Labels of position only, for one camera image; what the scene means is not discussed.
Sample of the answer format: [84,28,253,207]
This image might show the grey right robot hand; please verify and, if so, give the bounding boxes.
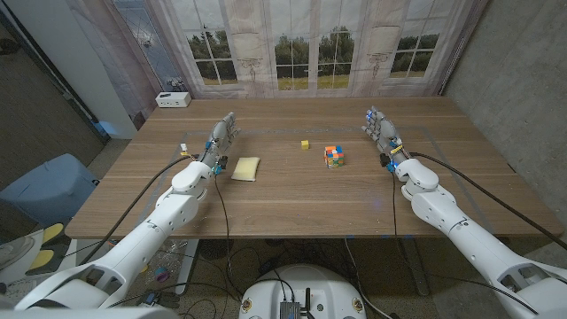
[361,105,411,167]

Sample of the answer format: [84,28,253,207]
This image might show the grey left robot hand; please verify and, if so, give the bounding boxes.
[198,112,241,167]

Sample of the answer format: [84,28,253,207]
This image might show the yellow sponge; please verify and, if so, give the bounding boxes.
[230,156,261,183]

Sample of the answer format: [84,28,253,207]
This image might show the multicoloured Rubik's cube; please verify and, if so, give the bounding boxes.
[323,145,346,169]

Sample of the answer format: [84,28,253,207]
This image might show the white power strip box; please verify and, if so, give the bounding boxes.
[155,91,192,108]

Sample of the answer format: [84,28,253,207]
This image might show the black round floor base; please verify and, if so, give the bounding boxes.
[198,238,235,261]

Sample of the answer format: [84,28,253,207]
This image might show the printed window backdrop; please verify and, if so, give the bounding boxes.
[66,0,491,129]

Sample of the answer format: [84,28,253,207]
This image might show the white table leg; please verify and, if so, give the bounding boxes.
[175,238,200,296]

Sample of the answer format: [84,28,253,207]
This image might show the dark grey table leg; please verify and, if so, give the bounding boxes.
[400,237,431,297]

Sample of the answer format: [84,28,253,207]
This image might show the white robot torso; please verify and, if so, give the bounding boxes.
[238,264,368,319]

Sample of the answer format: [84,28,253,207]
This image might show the blue and black floor device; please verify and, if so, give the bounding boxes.
[136,290,181,309]

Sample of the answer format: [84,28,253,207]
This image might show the blue chair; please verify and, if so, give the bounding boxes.
[0,153,99,227]

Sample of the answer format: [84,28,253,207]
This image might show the black pedal with yellow pads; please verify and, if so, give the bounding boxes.
[24,222,72,276]

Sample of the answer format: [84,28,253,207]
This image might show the white sneaker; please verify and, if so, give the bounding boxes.
[0,237,35,271]

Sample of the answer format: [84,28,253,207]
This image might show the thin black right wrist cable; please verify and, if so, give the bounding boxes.
[391,171,399,238]

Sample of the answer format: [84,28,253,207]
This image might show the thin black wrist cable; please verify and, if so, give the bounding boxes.
[391,171,399,238]
[214,173,243,302]

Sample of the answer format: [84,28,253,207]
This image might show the thin black left wrist cable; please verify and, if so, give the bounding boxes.
[214,173,243,302]

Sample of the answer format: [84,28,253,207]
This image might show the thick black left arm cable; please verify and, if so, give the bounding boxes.
[79,142,196,266]

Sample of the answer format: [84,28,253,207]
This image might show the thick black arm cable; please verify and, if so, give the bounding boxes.
[79,142,196,266]
[408,152,567,252]

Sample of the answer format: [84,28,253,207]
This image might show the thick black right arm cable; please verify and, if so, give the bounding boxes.
[408,152,567,252]

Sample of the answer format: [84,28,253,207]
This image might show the white floor cable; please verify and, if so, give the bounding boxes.
[344,237,393,319]

